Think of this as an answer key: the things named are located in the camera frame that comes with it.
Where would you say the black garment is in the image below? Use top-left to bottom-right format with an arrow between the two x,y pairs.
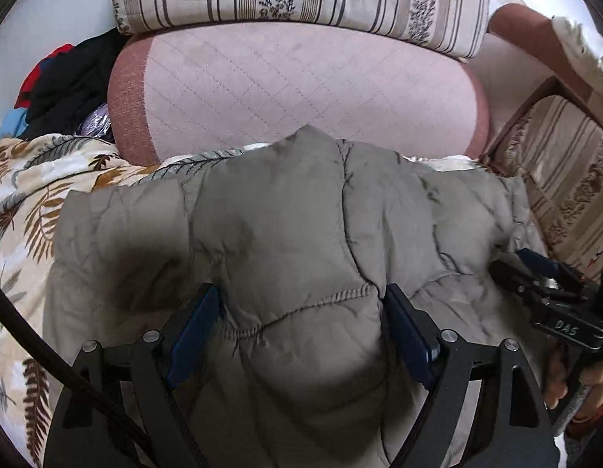
26,29 -> 134,140

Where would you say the black cable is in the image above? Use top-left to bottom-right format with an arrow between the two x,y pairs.
0,273 -> 156,468

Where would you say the red garment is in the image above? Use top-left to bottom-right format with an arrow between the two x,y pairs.
15,44 -> 75,108

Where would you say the person's right hand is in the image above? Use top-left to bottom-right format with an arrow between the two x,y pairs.
544,337 -> 603,440

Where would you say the olive grey puffer jacket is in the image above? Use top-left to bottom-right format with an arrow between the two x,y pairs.
43,124 -> 550,468

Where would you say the pink quilted sofa cushion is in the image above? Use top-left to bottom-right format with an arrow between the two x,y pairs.
108,22 -> 491,167

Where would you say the leaf print blanket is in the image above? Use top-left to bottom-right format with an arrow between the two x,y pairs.
0,136 -> 477,468

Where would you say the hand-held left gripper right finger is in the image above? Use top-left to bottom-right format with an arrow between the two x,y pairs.
383,283 -> 560,468

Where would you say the purple shiny bag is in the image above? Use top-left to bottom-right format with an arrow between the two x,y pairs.
80,102 -> 114,137

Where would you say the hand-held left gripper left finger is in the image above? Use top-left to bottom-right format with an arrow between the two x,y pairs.
43,283 -> 224,468

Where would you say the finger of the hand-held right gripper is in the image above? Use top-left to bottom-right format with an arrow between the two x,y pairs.
489,259 -> 582,305
517,248 -> 565,281

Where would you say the brown sofa armrest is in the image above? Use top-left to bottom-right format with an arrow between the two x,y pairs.
489,4 -> 603,122

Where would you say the light blue garment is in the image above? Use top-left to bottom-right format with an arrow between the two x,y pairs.
0,107 -> 29,140

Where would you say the white fluffy cloth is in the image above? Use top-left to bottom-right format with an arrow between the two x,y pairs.
550,16 -> 603,93

